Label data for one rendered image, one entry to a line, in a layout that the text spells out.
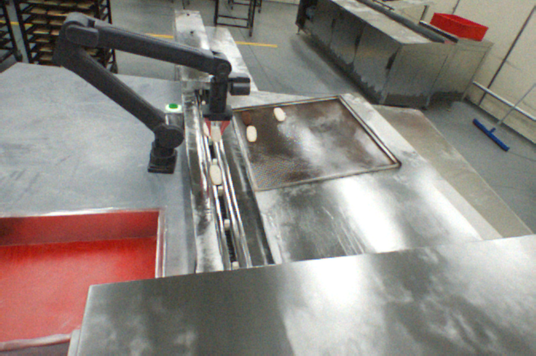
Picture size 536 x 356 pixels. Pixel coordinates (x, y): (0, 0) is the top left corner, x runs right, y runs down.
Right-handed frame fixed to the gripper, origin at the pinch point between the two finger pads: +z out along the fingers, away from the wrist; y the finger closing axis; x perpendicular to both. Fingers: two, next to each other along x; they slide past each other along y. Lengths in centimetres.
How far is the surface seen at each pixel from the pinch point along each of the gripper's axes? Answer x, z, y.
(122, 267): -43, 11, -27
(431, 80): 180, 52, 256
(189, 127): 15.0, 7.4, -7.8
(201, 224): -35.1, 7.1, -7.7
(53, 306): -51, 10, -40
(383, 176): -29, -2, 50
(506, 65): 199, 36, 369
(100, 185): -12.6, 11.1, -36.1
